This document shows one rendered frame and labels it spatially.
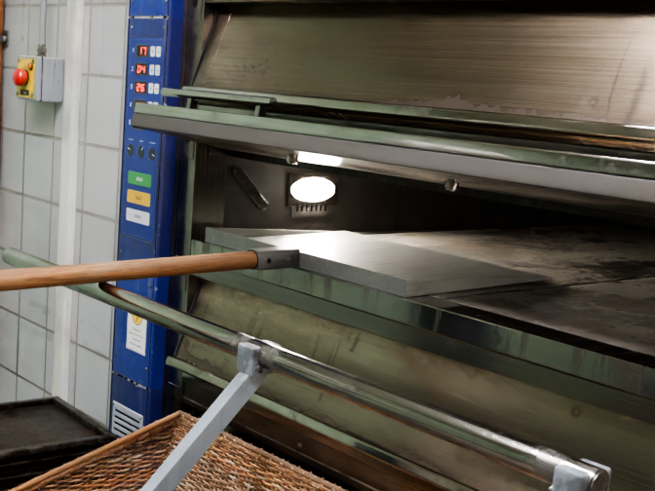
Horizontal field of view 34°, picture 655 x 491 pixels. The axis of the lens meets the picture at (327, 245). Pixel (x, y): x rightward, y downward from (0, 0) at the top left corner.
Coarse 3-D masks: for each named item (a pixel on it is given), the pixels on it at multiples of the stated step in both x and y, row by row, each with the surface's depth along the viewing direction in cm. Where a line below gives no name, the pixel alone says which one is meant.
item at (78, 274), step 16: (176, 256) 167; (192, 256) 169; (208, 256) 170; (224, 256) 172; (240, 256) 174; (256, 256) 176; (0, 272) 148; (16, 272) 149; (32, 272) 151; (48, 272) 152; (64, 272) 154; (80, 272) 155; (96, 272) 157; (112, 272) 158; (128, 272) 160; (144, 272) 162; (160, 272) 164; (176, 272) 166; (192, 272) 168; (208, 272) 171; (0, 288) 148; (16, 288) 149
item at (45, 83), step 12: (24, 60) 241; (36, 60) 238; (48, 60) 239; (60, 60) 241; (36, 72) 238; (48, 72) 240; (60, 72) 242; (36, 84) 238; (48, 84) 240; (60, 84) 242; (24, 96) 242; (36, 96) 239; (48, 96) 241; (60, 96) 243
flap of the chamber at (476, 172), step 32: (160, 128) 185; (192, 128) 178; (224, 128) 171; (320, 160) 170; (352, 160) 151; (384, 160) 143; (416, 160) 139; (448, 160) 134; (480, 160) 131; (512, 192) 145; (544, 192) 131; (576, 192) 120; (608, 192) 116; (640, 192) 114
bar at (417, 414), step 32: (32, 256) 176; (96, 288) 158; (160, 320) 145; (192, 320) 140; (256, 352) 128; (288, 352) 126; (256, 384) 130; (320, 384) 120; (352, 384) 116; (224, 416) 127; (384, 416) 113; (416, 416) 108; (448, 416) 106; (192, 448) 125; (480, 448) 102; (512, 448) 99; (544, 448) 98; (160, 480) 123; (544, 480) 97; (576, 480) 93; (608, 480) 94
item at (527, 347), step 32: (320, 288) 177; (352, 288) 171; (416, 320) 160; (448, 320) 155; (480, 320) 151; (512, 320) 152; (512, 352) 146; (544, 352) 142; (576, 352) 138; (608, 352) 137; (608, 384) 135; (640, 384) 131
